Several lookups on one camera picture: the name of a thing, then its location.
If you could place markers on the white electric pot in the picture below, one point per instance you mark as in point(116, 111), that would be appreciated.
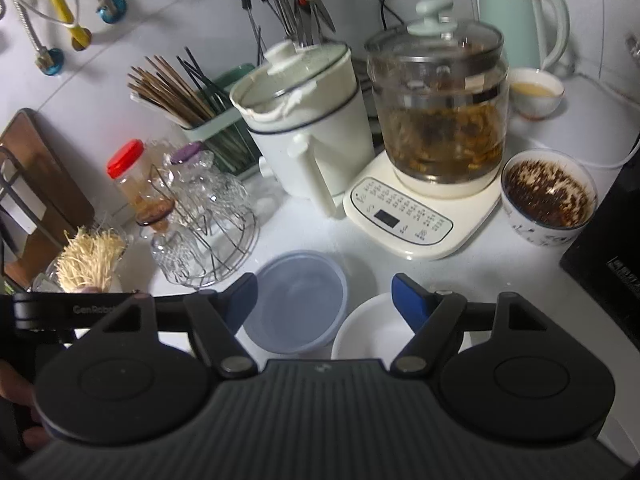
point(325, 135)

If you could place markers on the bundle of wooden chopsticks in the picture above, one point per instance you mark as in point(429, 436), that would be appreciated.
point(165, 92)

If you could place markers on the green chopstick holder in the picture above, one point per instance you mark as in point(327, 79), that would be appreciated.
point(230, 135)

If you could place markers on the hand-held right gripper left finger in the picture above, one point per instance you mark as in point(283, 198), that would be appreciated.
point(240, 300)

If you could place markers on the bundle of black chopsticks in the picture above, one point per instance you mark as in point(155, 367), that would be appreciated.
point(205, 77)

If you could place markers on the cream kettle base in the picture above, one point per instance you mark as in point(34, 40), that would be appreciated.
point(400, 210)

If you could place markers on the teacup with tea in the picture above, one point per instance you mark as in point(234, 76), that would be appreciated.
point(537, 105)

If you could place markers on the red lid jar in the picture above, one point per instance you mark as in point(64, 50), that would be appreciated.
point(127, 160)

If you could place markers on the mint green kettle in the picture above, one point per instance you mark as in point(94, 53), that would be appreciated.
point(505, 20)

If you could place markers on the black knife rack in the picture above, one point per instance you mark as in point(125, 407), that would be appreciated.
point(44, 207)

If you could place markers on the glass health kettle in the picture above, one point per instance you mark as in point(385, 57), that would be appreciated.
point(440, 135)

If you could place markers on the clear glass cup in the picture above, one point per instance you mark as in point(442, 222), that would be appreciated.
point(215, 195)

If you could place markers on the glass cup with brown lid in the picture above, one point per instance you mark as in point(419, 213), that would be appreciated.
point(175, 255)

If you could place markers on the purple lid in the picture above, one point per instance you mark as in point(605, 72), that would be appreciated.
point(186, 152)

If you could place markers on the wooden cutting board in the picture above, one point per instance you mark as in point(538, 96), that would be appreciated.
point(50, 185)

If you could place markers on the black cooktop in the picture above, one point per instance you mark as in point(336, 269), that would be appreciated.
point(610, 270)

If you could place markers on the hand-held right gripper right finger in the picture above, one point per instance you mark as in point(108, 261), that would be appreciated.
point(407, 300)

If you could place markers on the person's left hand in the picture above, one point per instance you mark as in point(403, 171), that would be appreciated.
point(15, 385)

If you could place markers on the patterned cup with brown residue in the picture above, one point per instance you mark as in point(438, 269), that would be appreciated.
point(530, 232)

